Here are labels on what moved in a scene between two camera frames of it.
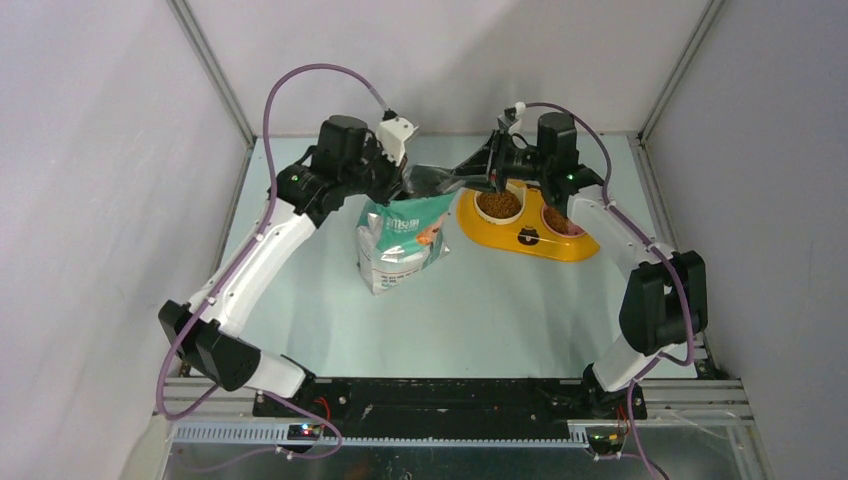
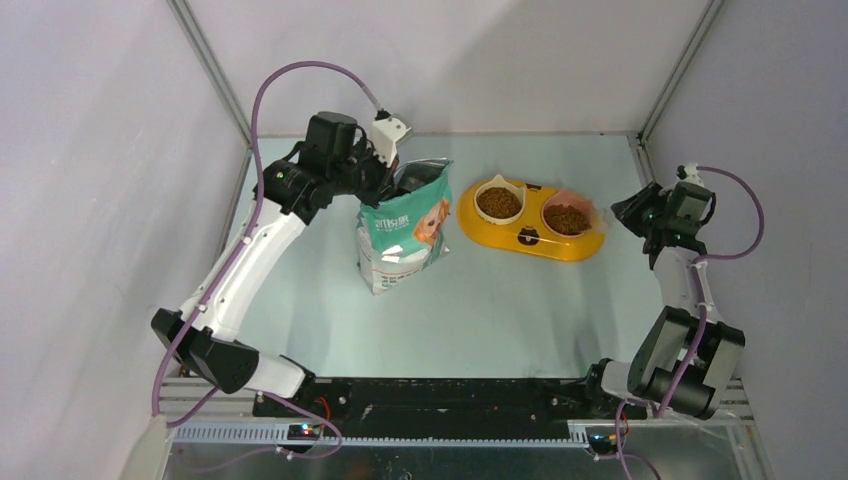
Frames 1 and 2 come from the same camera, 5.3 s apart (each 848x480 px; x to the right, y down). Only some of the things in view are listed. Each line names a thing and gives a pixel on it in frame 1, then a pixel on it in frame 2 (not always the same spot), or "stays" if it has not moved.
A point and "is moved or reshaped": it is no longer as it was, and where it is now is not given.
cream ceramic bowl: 501,207 stays
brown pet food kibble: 502,206 stays
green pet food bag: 399,237 is moved or reshaped
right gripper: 485,166 → 629,209
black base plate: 344,399 stays
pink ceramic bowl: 556,222 stays
